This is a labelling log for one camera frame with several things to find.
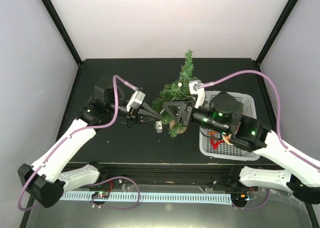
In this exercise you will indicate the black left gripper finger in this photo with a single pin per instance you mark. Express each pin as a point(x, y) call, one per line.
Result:
point(149, 119)
point(146, 111)

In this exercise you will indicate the white perforated plastic basket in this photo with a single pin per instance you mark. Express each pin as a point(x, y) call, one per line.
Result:
point(224, 150)

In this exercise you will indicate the wooden round ornament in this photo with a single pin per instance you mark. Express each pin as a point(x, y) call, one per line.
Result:
point(227, 139)

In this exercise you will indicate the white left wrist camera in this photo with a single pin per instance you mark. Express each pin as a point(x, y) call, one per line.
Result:
point(135, 101)

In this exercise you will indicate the right circuit board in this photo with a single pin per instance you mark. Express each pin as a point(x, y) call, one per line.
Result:
point(243, 197)

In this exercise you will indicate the right black frame post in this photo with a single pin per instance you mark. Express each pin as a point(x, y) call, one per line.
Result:
point(284, 15)

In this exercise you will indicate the left black frame post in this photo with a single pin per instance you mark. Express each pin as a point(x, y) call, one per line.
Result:
point(62, 30)

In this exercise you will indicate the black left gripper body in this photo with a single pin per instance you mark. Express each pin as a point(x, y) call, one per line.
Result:
point(132, 115)

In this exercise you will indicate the left circuit board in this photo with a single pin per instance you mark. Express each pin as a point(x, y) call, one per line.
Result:
point(100, 195)

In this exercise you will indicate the circuit board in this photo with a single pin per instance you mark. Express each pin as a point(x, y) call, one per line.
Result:
point(100, 195)
point(243, 197)

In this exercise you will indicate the black frame post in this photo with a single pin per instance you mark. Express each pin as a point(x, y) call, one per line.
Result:
point(284, 15)
point(62, 30)

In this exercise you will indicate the small green christmas tree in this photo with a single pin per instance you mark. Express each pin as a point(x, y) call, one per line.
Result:
point(177, 90)

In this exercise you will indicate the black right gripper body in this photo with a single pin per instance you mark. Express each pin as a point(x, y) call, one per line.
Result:
point(185, 119)

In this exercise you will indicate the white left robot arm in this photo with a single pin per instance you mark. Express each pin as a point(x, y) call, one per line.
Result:
point(45, 181)

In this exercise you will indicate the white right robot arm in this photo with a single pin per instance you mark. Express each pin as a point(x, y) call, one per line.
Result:
point(299, 173)

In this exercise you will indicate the white slotted cable duct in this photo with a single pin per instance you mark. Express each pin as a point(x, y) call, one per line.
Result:
point(142, 197)

